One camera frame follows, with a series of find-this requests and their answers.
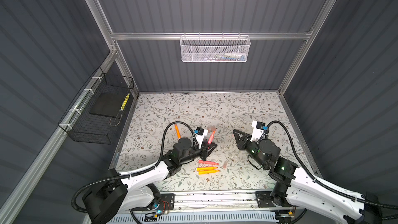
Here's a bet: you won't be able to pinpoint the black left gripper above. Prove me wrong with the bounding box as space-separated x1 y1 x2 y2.
179 140 217 166

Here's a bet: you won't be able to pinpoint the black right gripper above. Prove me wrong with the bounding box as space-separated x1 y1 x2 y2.
233 128 268 170

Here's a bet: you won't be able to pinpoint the pink highlighter pen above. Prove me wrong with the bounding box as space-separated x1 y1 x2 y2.
207 126 217 144

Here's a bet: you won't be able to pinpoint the orange highlighter pen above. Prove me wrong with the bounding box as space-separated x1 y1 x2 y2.
196 167 218 172
174 124 181 139

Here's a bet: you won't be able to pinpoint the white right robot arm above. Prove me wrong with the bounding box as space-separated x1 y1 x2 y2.
233 130 382 224

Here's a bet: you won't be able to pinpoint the red-pink highlighter pen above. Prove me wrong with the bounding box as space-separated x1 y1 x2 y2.
198 160 219 166

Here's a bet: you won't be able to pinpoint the yellow highlighter pen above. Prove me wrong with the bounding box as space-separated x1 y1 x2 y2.
198 170 220 175

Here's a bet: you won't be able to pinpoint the items in white basket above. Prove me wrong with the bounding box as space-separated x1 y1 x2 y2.
203 52 247 62

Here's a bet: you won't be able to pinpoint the yellow highlighter in basket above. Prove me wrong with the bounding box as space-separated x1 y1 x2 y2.
120 93 130 112

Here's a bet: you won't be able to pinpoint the black pad in basket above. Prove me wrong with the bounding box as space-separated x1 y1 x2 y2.
89 93 126 118

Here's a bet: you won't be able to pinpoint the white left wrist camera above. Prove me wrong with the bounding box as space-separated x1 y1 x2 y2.
194 127 208 148

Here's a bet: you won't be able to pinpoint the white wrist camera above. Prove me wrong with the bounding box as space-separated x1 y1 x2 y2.
194 127 208 148
251 121 269 142

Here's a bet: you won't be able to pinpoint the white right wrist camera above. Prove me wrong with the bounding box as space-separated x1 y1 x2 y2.
251 121 269 142

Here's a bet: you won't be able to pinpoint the white wire mesh basket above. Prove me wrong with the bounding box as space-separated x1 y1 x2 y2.
179 35 251 63

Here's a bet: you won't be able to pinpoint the black wire mesh basket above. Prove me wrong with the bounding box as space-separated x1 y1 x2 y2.
59 69 134 145

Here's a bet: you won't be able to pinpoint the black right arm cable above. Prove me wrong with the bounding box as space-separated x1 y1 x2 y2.
265 120 398 220

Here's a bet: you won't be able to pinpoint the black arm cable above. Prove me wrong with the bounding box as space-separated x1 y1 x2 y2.
265 120 398 220
70 121 197 214

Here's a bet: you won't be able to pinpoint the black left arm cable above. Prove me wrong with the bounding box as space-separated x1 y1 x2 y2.
70 121 197 214

